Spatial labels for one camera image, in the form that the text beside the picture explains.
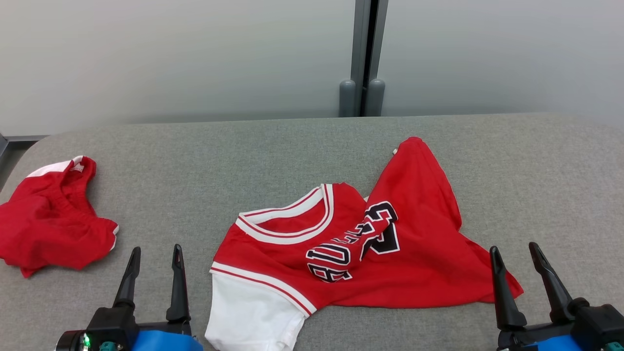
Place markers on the red basketball jersey white sleeves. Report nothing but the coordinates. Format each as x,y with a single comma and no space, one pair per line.
419,253

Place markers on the red shorts white stripe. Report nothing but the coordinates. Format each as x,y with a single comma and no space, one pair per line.
48,229

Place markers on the grey partition post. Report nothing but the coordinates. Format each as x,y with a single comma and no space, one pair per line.
363,48

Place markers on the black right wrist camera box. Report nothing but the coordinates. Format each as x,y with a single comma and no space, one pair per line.
599,324

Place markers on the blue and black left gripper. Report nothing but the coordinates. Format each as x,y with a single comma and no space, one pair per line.
165,339

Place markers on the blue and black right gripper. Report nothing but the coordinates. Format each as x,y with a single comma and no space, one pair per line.
536,339

